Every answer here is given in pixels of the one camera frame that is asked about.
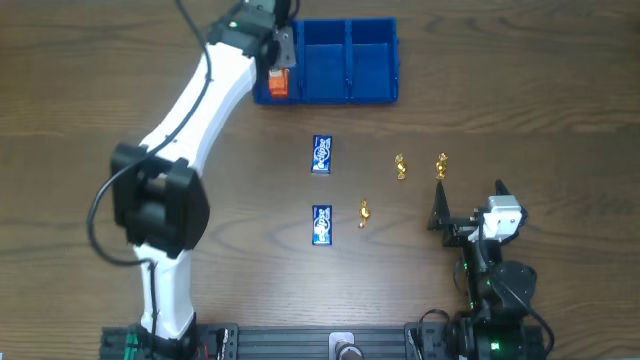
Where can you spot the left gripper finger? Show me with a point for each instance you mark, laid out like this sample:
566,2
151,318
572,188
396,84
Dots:
285,47

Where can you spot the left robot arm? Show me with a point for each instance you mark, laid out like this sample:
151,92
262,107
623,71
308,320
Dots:
220,85

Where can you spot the gold wrapped candy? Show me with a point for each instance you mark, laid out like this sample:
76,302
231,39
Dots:
400,167
441,166
364,213

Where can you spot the orange candy box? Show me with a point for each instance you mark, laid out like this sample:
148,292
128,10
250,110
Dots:
279,85

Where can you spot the blue candy pack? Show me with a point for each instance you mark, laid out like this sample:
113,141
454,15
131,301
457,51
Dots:
322,225
321,154

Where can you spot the blue tray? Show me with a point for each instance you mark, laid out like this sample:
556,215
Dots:
370,65

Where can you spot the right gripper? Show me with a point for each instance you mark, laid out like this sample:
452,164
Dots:
460,231

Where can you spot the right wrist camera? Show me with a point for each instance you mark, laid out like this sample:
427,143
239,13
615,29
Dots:
502,215

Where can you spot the mounting rail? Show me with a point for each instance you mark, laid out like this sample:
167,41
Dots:
290,342

